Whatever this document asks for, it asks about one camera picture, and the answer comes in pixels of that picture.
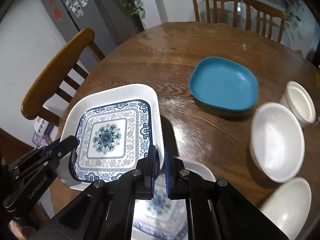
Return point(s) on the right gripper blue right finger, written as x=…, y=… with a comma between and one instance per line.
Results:
x=175, y=185

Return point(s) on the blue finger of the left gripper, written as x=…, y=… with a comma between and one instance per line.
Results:
x=65, y=146

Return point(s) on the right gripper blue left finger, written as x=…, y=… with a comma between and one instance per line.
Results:
x=149, y=168

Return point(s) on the blue patterned square plate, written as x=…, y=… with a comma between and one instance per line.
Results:
x=112, y=139

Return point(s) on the white square dish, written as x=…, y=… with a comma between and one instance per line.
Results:
x=107, y=97

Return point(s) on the medium white bowl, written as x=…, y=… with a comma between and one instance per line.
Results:
x=277, y=144

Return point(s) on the large white bowl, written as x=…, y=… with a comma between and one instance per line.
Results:
x=288, y=207

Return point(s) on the white ramekin cup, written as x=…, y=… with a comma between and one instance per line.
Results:
x=299, y=102

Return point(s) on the left hand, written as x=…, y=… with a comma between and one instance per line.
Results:
x=20, y=232

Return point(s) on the wooden chair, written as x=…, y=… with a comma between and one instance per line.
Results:
x=264, y=18
x=56, y=72
x=215, y=11

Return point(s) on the grey refrigerator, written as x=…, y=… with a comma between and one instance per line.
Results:
x=111, y=23

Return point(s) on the wooden chair back left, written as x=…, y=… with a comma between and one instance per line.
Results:
x=215, y=11

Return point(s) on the wooden chair back right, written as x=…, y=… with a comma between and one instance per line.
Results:
x=264, y=18

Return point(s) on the green plant right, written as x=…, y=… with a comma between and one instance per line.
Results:
x=295, y=10

